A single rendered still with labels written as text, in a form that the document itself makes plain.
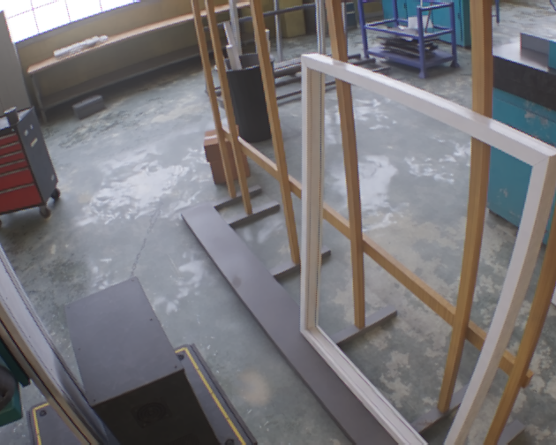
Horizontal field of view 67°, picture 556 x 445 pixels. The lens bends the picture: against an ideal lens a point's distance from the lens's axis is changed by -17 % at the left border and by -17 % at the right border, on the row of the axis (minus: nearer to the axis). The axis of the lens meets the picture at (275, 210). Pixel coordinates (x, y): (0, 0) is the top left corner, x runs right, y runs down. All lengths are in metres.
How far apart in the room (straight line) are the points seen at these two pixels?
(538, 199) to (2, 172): 4.17
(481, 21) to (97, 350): 1.55
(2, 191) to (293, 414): 3.32
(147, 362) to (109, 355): 0.15
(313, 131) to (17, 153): 2.96
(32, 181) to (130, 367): 3.07
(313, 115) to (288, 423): 1.39
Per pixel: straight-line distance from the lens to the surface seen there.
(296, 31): 9.19
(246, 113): 4.67
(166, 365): 1.56
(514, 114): 3.07
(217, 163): 4.11
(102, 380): 1.61
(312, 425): 2.32
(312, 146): 2.04
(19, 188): 4.52
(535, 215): 1.21
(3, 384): 1.46
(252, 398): 2.45
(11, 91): 8.00
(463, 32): 7.82
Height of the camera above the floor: 1.97
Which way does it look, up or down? 32 degrees down
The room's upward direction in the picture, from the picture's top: 10 degrees counter-clockwise
